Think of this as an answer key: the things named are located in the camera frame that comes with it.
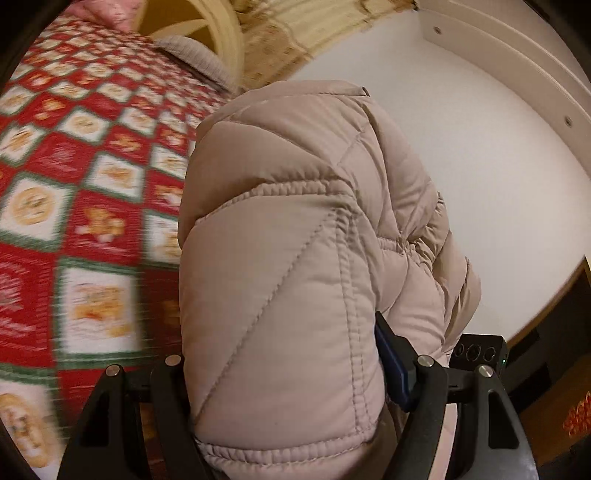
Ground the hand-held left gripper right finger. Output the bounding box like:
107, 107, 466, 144
374, 311, 540, 480

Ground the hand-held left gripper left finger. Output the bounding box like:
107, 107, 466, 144
60, 354, 219, 480

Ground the beige quilted puffer jacket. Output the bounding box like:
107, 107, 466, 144
178, 79, 482, 480

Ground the brown box with orange print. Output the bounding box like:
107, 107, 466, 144
519, 367, 591, 464

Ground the red checked printed bedspread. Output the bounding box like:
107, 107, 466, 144
0, 18, 237, 480

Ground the yellow patterned curtain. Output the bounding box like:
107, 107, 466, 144
230, 0, 420, 89

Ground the pink patterned pillow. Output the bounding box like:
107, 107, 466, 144
69, 0, 147, 34

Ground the white wooden frame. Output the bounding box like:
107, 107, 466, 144
417, 0, 591, 155

